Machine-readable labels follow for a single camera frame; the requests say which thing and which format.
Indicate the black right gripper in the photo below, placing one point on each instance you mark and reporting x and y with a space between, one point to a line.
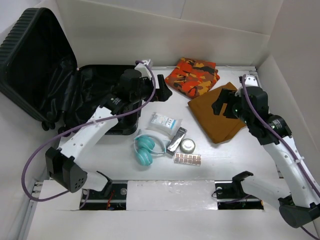
226 95

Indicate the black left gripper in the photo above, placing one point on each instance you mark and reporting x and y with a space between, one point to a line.
163 93

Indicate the brown cloth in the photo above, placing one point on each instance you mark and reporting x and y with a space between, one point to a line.
218 128

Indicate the white tissue pack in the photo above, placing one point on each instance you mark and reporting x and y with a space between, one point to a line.
162 123

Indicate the orange camouflage cloth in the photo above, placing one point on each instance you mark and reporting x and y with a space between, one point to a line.
192 77

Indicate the black slim cosmetic box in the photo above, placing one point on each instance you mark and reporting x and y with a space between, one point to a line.
176 140

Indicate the teal white cat-ear headphones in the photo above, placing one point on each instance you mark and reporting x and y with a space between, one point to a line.
146 146

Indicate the round pale green jar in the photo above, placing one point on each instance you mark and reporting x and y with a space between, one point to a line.
187 146

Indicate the clear tray of brown squares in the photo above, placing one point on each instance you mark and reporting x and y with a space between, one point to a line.
187 159

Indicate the black ribbed hard-shell suitcase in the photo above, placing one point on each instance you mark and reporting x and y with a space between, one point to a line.
40 74

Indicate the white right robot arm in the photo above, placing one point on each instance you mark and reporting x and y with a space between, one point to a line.
300 203

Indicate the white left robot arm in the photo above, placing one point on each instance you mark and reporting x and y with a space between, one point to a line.
65 164

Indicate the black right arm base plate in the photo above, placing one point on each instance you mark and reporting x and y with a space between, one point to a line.
228 199

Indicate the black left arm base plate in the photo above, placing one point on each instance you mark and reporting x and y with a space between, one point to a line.
115 200

